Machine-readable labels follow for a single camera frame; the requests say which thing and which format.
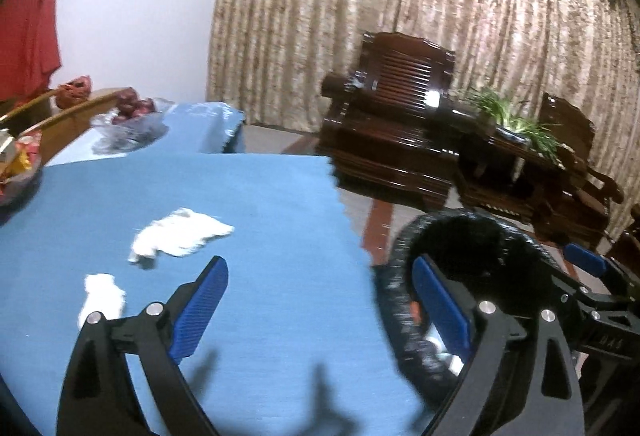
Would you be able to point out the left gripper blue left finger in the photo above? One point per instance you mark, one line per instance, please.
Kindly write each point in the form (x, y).
(193, 305)

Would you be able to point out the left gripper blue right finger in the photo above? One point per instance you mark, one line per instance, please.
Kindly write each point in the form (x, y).
(453, 326)

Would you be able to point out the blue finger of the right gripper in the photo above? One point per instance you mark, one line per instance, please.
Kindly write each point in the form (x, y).
(586, 260)

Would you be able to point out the black lined trash bin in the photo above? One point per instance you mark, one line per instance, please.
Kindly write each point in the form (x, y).
(521, 377)

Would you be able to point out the crumpled white tissue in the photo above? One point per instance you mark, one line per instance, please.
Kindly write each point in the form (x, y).
(179, 234)

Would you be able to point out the blue tablecloth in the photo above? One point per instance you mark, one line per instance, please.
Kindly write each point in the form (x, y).
(295, 346)

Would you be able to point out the small white tissue wad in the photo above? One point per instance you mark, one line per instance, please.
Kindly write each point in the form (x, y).
(102, 295)

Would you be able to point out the dark wooden side table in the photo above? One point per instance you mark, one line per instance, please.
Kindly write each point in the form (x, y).
(504, 177)

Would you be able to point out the green potted plant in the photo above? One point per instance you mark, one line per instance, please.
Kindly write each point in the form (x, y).
(537, 135)

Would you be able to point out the glass fruit bowl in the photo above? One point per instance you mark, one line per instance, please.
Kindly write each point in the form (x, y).
(133, 123)

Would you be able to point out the dark wooden armchair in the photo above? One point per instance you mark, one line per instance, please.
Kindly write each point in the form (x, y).
(381, 123)

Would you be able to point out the snack dish with box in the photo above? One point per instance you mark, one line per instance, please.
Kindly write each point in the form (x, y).
(20, 165)

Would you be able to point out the red ornament on bench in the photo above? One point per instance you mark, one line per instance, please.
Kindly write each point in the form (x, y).
(73, 92)

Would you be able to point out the beige patterned curtain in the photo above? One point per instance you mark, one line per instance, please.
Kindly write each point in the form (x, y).
(268, 58)

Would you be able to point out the red cloth on chair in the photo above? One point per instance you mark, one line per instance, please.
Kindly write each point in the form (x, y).
(29, 47)

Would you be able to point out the wooden bench back rail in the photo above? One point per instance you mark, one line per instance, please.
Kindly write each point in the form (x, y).
(59, 128)

